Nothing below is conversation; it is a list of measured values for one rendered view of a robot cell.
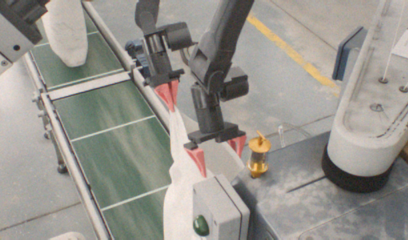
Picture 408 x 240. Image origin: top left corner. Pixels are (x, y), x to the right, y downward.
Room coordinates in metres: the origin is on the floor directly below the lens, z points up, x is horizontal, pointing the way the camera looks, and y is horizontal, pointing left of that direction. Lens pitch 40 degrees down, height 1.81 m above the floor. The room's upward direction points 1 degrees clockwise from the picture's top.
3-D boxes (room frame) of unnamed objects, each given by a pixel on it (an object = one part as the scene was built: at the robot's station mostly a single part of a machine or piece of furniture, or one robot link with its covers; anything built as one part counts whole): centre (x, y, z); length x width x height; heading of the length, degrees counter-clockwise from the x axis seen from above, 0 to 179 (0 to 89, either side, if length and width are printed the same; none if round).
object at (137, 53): (2.25, 0.34, 0.35); 0.30 x 0.15 x 0.15; 27
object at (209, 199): (0.42, -0.03, 1.28); 0.08 x 0.05 x 0.09; 27
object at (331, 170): (0.47, -0.21, 1.35); 0.09 x 0.09 x 0.03
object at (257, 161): (0.46, -0.07, 1.37); 0.03 x 0.02 x 0.03; 27
